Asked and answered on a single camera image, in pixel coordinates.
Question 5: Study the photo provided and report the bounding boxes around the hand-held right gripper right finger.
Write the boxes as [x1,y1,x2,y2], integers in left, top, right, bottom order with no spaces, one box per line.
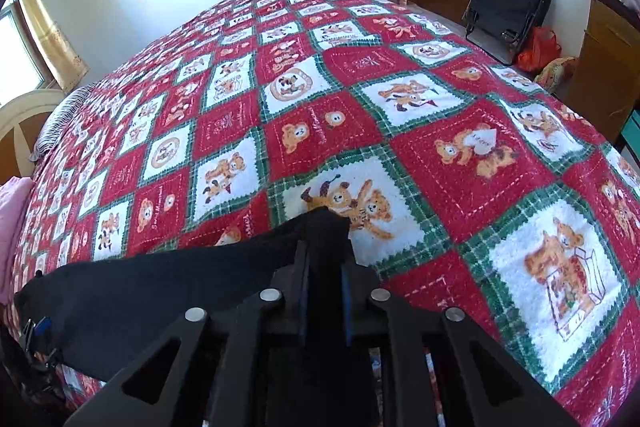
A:
[341,256,581,427]

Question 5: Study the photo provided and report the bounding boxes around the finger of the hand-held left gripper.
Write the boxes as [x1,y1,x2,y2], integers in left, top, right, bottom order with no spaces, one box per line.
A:
[20,315,56,358]

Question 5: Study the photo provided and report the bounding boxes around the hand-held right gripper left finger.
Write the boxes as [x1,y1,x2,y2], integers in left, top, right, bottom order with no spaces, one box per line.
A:
[65,240,311,427]

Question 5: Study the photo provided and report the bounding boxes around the black pants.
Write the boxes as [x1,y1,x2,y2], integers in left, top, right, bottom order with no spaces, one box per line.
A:
[14,206,382,388]

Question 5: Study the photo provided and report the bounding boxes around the pink pillow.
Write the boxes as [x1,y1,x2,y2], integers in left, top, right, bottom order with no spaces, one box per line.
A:
[0,177,34,304]

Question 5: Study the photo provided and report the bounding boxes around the red bear printed blanket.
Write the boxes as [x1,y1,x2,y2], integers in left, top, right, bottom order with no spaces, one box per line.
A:
[10,0,640,427]

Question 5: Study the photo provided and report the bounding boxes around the cream wooden headboard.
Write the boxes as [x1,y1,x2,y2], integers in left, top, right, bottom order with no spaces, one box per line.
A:
[0,89,66,186]

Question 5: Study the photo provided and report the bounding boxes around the striped pillow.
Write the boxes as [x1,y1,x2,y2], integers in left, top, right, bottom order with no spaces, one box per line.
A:
[29,82,101,160]

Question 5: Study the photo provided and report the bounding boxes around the window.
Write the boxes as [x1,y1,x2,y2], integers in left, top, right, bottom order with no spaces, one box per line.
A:
[0,0,47,108]

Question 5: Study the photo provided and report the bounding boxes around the yellow patterned curtain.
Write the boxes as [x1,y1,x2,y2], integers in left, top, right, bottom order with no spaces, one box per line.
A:
[17,0,91,94]

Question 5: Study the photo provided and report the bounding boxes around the floral cushion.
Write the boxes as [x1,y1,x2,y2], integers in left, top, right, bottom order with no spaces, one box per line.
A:
[533,57,579,94]

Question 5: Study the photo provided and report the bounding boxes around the red plastic bag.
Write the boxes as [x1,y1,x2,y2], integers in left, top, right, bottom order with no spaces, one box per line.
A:
[516,27,563,76]

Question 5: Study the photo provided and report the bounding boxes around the teal box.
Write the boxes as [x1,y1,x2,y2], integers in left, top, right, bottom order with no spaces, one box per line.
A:
[619,109,640,154]

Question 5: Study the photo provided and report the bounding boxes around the wooden cabinet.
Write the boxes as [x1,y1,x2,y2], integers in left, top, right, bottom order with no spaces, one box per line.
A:
[569,0,640,144]

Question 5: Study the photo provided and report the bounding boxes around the dark cloth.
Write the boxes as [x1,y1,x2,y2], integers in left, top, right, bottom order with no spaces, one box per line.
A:
[587,0,640,28]

